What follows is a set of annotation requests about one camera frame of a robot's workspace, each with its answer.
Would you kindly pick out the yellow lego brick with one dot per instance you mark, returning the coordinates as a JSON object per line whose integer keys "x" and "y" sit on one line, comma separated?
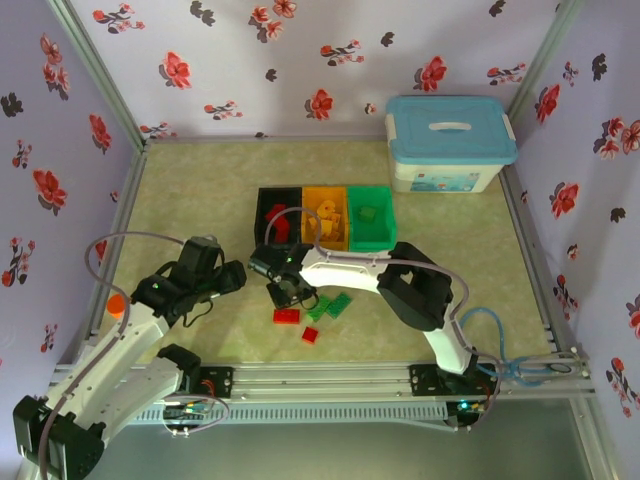
{"x": 334, "y": 225}
{"x": 312, "y": 227}

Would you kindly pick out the red long lego brick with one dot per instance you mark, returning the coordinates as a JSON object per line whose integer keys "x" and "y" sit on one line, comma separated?
{"x": 286, "y": 316}

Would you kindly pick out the green lego brick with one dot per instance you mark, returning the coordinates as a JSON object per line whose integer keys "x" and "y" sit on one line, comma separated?
{"x": 340, "y": 303}
{"x": 320, "y": 309}
{"x": 366, "y": 214}

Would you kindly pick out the yellow round lego piece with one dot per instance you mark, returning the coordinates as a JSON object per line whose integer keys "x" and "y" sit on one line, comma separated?
{"x": 327, "y": 206}

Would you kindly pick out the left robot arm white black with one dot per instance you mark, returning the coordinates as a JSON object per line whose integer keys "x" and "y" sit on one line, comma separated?
{"x": 125, "y": 345}

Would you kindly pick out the aluminium rail carrying arm bases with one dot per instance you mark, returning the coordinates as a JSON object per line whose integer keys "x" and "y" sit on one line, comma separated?
{"x": 320, "y": 382}

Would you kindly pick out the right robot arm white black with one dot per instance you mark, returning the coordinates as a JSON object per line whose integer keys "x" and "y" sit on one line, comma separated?
{"x": 350, "y": 272}

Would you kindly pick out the black plastic bin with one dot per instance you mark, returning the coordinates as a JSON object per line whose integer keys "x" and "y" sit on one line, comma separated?
{"x": 265, "y": 197}

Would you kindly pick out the yellow plastic bin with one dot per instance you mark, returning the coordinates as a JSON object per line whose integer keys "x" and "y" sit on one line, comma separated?
{"x": 312, "y": 197}

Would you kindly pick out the green plastic bin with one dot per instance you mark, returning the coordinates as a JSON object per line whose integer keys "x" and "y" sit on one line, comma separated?
{"x": 385, "y": 220}

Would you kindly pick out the orange round disc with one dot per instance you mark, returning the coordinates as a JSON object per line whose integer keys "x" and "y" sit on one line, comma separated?
{"x": 116, "y": 306}

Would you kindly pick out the green circuit board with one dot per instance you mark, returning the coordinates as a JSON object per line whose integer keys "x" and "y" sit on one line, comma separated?
{"x": 187, "y": 412}

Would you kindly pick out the white storage box blue lid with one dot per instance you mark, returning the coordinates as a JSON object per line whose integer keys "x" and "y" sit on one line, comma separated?
{"x": 450, "y": 145}

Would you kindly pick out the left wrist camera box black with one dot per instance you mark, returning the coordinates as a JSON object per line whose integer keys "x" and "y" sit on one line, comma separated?
{"x": 200, "y": 257}

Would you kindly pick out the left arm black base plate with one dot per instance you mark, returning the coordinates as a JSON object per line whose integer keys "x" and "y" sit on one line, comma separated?
{"x": 220, "y": 382}

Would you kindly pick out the aluminium side rail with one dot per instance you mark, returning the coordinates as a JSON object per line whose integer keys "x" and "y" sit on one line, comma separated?
{"x": 125, "y": 200}
{"x": 520, "y": 220}

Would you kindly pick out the aluminium rail along wall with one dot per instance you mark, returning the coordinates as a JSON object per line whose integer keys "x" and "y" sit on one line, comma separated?
{"x": 225, "y": 140}

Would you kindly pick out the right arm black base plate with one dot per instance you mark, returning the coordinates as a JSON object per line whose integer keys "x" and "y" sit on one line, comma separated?
{"x": 425, "y": 380}

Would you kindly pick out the aluminium frame post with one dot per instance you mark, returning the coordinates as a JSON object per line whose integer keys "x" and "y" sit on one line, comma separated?
{"x": 545, "y": 50}
{"x": 95, "y": 70}

